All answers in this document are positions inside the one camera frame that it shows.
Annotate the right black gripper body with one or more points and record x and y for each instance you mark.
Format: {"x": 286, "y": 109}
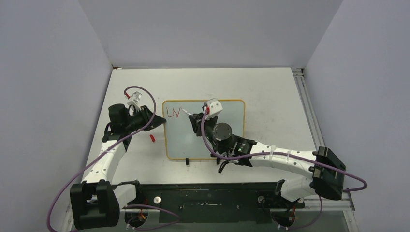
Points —
{"x": 208, "y": 126}

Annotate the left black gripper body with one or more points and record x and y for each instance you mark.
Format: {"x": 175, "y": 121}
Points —
{"x": 140, "y": 119}

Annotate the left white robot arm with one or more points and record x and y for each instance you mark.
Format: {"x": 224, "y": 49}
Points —
{"x": 95, "y": 202}

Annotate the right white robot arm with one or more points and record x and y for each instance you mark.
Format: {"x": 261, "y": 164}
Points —
{"x": 318, "y": 172}

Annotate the yellow-framed whiteboard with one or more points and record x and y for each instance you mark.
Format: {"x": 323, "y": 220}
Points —
{"x": 181, "y": 142}

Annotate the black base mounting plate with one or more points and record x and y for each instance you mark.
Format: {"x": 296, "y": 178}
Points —
{"x": 217, "y": 203}

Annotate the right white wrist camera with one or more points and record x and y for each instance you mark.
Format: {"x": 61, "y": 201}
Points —
{"x": 212, "y": 108}

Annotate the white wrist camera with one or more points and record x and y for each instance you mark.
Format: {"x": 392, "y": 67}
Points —
{"x": 134, "y": 99}
{"x": 212, "y": 108}

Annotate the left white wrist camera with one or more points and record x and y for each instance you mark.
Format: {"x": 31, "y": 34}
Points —
{"x": 134, "y": 99}

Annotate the aluminium rail frame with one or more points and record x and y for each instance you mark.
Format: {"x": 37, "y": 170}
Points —
{"x": 298, "y": 74}

